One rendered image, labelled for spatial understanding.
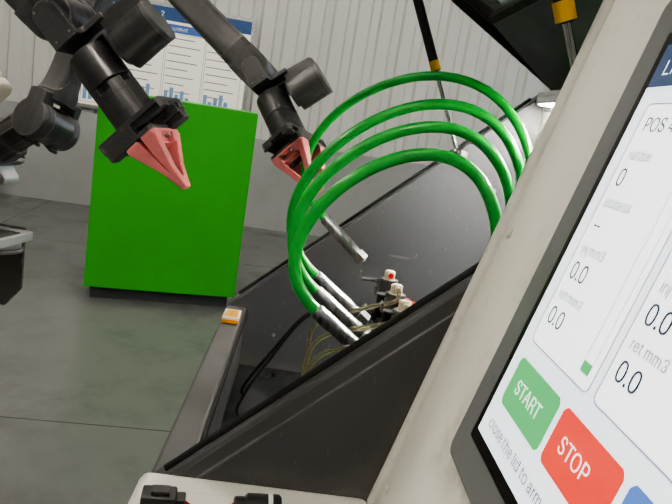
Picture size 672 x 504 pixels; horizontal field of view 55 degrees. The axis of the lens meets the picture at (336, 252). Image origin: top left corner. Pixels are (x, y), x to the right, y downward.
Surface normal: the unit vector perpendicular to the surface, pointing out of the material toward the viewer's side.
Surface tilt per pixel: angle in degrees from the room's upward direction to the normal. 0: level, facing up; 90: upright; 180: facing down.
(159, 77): 90
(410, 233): 90
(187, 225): 90
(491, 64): 90
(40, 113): 73
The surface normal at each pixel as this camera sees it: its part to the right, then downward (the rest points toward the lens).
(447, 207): 0.04, 0.20
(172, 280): 0.26, 0.23
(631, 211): -0.92, -0.37
